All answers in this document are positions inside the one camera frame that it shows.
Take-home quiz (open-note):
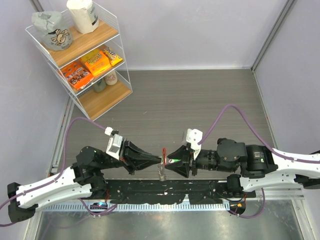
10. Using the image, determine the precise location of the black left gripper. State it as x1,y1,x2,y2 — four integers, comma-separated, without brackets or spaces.
98,137,162,175

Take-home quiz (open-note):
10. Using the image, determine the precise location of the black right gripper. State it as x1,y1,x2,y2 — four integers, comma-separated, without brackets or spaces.
165,143,237,178

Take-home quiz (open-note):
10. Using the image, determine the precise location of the green tagged key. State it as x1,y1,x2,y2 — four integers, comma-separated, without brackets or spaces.
167,158,181,164

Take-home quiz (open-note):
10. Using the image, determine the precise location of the red handled crescent blade keychain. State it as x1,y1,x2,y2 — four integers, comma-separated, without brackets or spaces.
157,147,167,182

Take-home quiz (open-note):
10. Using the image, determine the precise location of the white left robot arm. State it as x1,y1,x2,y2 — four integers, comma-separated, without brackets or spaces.
7,141,161,223

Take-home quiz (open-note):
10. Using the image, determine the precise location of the beige cup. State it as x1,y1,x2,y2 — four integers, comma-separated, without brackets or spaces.
103,70,118,86

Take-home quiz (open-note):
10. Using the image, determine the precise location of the yellow candy bag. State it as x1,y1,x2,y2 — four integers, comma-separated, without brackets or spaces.
102,47,123,67

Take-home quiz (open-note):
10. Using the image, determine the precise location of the orange yellow snack box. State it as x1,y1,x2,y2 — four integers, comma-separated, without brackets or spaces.
79,48,112,77

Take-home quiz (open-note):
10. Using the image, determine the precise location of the white paper bag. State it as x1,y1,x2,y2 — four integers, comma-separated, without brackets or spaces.
66,0,99,34

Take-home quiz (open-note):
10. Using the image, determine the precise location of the grey paper bag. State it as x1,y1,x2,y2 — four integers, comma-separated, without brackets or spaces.
31,11,73,51

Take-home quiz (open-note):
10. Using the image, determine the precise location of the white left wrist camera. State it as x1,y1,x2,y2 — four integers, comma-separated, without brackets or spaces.
104,126,124,160

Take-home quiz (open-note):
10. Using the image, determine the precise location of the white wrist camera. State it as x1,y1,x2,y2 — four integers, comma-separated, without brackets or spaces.
104,126,124,160
182,128,203,160

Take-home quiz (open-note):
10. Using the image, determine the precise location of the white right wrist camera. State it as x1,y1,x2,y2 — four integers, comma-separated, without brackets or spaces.
182,128,203,160

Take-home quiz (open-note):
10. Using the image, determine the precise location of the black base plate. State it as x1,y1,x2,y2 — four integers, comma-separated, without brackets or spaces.
82,178,256,206

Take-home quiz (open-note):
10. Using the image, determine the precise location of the white slotted cable duct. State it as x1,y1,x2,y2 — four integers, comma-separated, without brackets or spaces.
43,200,230,212

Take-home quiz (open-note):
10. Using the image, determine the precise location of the white wire shelf unit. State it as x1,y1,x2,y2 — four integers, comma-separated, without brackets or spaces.
25,2,133,121

